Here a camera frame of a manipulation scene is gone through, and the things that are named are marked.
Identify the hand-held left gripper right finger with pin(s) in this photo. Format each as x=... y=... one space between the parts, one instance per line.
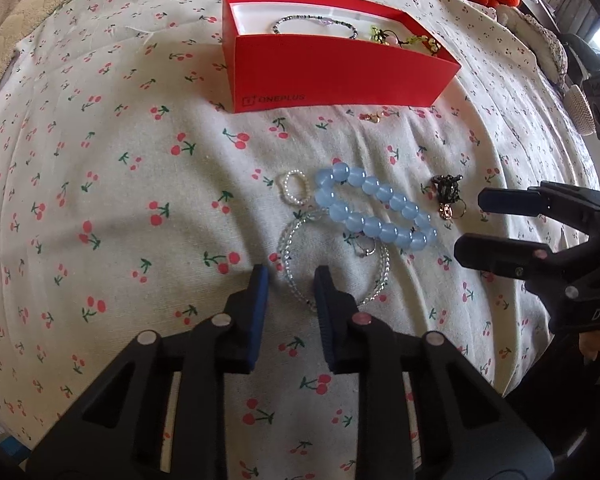
x=324 y=310

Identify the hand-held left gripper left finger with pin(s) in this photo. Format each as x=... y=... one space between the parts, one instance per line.
x=259 y=310

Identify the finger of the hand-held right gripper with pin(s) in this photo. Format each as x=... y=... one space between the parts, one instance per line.
x=495 y=257
x=510 y=200

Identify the black hair claw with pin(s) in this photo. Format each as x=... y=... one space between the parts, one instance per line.
x=446 y=186

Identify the red cardboard box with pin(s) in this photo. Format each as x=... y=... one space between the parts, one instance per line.
x=330 y=70

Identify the person's right hand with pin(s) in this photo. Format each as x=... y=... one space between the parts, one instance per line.
x=592 y=345

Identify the beige woven cushion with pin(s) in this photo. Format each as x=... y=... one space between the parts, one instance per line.
x=580 y=110

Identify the floral pillow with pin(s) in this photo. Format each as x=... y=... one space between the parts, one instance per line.
x=535 y=35

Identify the small gold charm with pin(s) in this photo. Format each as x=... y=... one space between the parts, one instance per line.
x=371 y=118

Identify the cherry print bed sheet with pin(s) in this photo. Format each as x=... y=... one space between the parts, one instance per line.
x=130 y=210

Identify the beige quilted blanket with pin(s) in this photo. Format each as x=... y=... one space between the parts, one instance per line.
x=10 y=35

